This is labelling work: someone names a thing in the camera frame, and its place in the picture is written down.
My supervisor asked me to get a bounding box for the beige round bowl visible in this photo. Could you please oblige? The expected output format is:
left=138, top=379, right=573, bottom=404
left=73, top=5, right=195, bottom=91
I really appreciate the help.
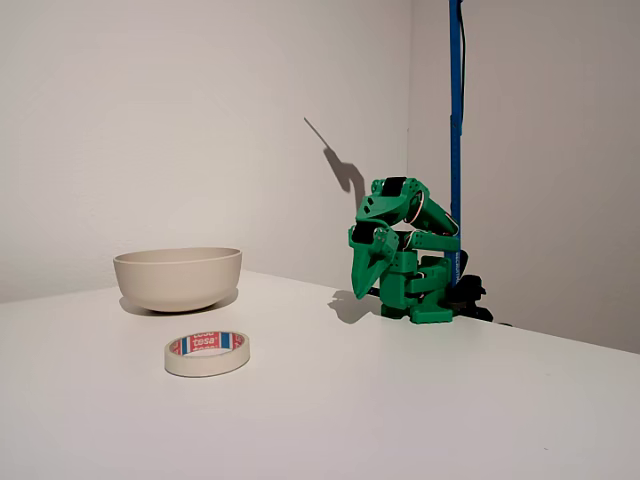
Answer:
left=112, top=246, right=244, bottom=314

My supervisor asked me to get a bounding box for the blue camera pole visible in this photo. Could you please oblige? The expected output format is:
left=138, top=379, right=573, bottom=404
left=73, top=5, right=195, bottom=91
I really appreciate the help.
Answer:
left=447, top=0, right=464, bottom=292

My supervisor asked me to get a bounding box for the white masking tape roll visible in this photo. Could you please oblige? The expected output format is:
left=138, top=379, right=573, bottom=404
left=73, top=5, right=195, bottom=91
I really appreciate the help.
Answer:
left=164, top=330, right=251, bottom=379

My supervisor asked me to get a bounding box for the black pole clamp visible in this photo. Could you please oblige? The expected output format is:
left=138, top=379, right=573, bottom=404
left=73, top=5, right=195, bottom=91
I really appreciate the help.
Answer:
left=449, top=249, right=496, bottom=324

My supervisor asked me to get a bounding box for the black cable along pole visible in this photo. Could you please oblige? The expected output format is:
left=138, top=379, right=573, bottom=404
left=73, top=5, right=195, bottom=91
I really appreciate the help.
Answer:
left=458, top=0, right=470, bottom=146

